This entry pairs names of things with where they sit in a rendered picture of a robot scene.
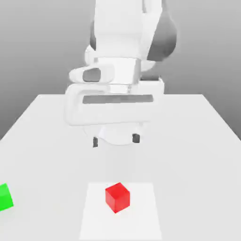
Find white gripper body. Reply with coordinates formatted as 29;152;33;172
63;83;158;126

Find small red cube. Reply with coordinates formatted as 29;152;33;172
104;182;131;214

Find small green cube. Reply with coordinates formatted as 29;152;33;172
0;183;15;212

